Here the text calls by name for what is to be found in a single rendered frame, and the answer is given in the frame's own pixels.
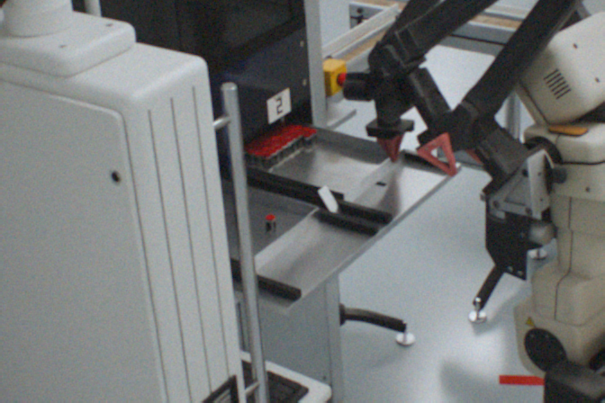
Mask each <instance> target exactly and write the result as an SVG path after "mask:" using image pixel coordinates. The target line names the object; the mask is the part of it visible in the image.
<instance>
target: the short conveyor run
mask: <svg viewBox="0 0 605 403"><path fill-rule="evenodd" d="M397 10H399V4H394V5H393V6H391V7H389V8H387V9H386V10H384V11H382V12H381V13H379V14H377V15H376V16H374V17H372V18H371V19H369V20H364V15H363V14H361V13H362V12H363V11H364V8H362V7H358V8H357V13H358V14H359V16H357V27H355V28H354V29H352V30H350V31H348V32H346V33H344V34H343V35H341V36H339V37H338V38H336V39H335V40H333V41H331V42H329V43H328V44H326V45H324V46H322V57H323V58H331V59H336V60H340V61H345V62H346V63H347V73H349V72H354V71H367V70H369V66H368V63H367V57H368V54H369V52H370V51H371V49H372V48H373V46H374V45H375V44H376V42H377V41H378V40H380V39H381V38H382V37H383V35H384V33H385V32H386V31H387V29H388V28H389V27H390V26H391V25H392V24H393V22H394V21H395V20H396V18H397V17H398V15H399V13H394V12H396V11H397ZM369 71H370V70H369ZM325 96H326V97H327V102H330V103H339V102H341V101H342V100H344V99H345V98H344V96H343V90H341V91H340V92H338V93H337V94H335V95H333V96H330V95H325Z"/></svg>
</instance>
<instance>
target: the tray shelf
mask: <svg viewBox="0 0 605 403"><path fill-rule="evenodd" d="M454 177H455V176H453V177H451V176H450V175H448V174H447V173H446V172H444V171H443V170H442V169H440V168H439V167H435V166H429V165H425V164H422V163H419V162H415V161H411V160H408V159H405V161H403V162H402V163H401V164H400V165H398V166H397V167H395V168H394V169H393V170H392V171H391V172H390V173H389V174H387V175H386V176H385V177H383V178H382V179H381V180H379V181H378V182H381V183H385V184H387V185H386V186H385V187H382V186H380V185H376V184H374V185H373V186H371V187H370V188H369V189H368V190H366V191H365V192H364V193H362V194H361V195H360V196H358V197H357V198H356V199H355V200H353V201H352V202H353V203H356V204H360V205H363V206H366V207H369V208H373V209H376V210H381V211H385V212H388V213H392V215H393V221H392V222H391V223H390V224H389V225H388V224H385V223H382V222H380V224H378V227H379V233H378V234H377V235H375V236H372V235H369V234H366V233H363V232H360V231H356V230H354V229H351V228H345V227H342V226H340V225H336V224H333V223H330V222H327V221H324V220H321V221H320V222H319V223H318V224H316V225H315V226H314V227H313V228H311V229H310V230H308V231H307V232H306V233H304V234H303V235H302V236H301V237H299V238H298V239H296V240H295V241H294V242H293V243H292V244H291V245H290V246H288V247H287V248H285V249H284V250H283V251H282V252H280V253H279V254H278V255H276V256H275V257H273V258H272V259H271V260H270V261H268V262H267V263H266V264H264V265H263V266H261V267H260V268H259V269H258V270H257V274H259V275H262V276H265V277H267V278H270V279H272V280H275V281H278V282H282V283H285V284H288V285H291V286H293V287H295V288H298V289H301V290H302V297H301V298H300V299H299V300H298V301H296V300H292V299H289V298H286V297H284V296H281V295H279V294H276V293H273V292H271V291H267V290H264V289H261V288H258V297H259V306H260V307H263V308H265V309H270V310H273V311H274V312H277V313H280V314H283V315H285V316H287V317H289V316H291V315H292V314H293V313H294V312H295V311H296V310H298V308H300V307H301V306H302V305H303V304H304V303H305V302H307V301H308V300H309V299H310V298H311V297H313V296H314V295H315V294H316V293H317V292H319V291H320V290H321V289H322V288H323V287H325V286H326V285H327V284H328V283H329V282H331V281H332V280H333V279H334V278H335V277H337V276H338V275H339V274H340V273H342V272H343V271H344V270H345V269H346V268H347V267H349V266H350V265H351V264H352V263H354V262H355V261H356V260H357V259H358V258H359V257H360V256H361V255H362V254H363V253H365V252H366V251H367V250H368V249H369V248H370V247H372V246H373V245H374V244H375V243H377V242H378V241H379V240H380V239H381V238H382V237H384V236H385V235H386V234H387V233H389V232H390V231H391V230H392V229H393V228H395V227H396V226H397V225H398V224H399V223H401V222H402V221H403V220H404V219H406V218H407V217H408V216H409V215H410V214H411V213H413V212H414V211H415V210H416V209H418V208H419V206H420V205H421V204H422V203H424V202H425V201H426V200H427V199H429V198H430V197H431V196H432V195H433V194H434V193H436V192H437V191H438V190H439V189H441V188H442V187H443V186H444V185H445V184H447V183H448V182H449V181H450V180H451V179H453V178H454ZM247 185H248V186H249V187H252V188H255V189H259V190H261V191H265V192H268V193H273V194H276V195H280V196H283V197H285V198H289V199H292V200H296V201H298V202H304V203H307V204H310V205H313V206H316V207H320V208H321V209H324V210H329V209H328V207H327V206H324V205H320V204H318V203H314V202H311V201H306V200H303V199H299V198H296V197H293V196H290V195H287V194H283V193H278V192H275V191H271V190H268V189H266V188H262V187H259V186H255V185H253V184H247ZM231 281H232V289H233V297H236V298H238V299H241V300H244V297H243V289H242V282H241V281H238V280H236V279H233V278H231Z"/></svg>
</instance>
